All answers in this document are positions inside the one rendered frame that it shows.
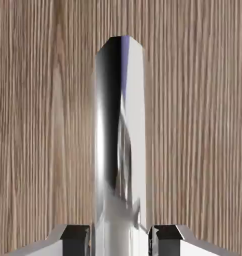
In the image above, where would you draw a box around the curved silver metal handle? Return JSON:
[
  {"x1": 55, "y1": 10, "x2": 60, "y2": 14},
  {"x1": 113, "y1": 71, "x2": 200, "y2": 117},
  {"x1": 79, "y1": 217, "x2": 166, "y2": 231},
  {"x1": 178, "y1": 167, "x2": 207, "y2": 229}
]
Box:
[{"x1": 93, "y1": 35, "x2": 149, "y2": 256}]

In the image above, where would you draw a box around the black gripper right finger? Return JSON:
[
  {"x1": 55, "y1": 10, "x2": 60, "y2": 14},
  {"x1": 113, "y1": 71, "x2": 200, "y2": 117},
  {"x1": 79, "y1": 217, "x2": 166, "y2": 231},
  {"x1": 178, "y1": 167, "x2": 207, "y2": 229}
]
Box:
[{"x1": 147, "y1": 224, "x2": 239, "y2": 256}]

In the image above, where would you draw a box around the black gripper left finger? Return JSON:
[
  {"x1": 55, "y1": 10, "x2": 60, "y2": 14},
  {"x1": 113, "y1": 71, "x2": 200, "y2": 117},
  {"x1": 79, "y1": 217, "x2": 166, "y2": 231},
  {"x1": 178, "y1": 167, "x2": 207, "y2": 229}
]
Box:
[{"x1": 4, "y1": 224, "x2": 92, "y2": 256}]

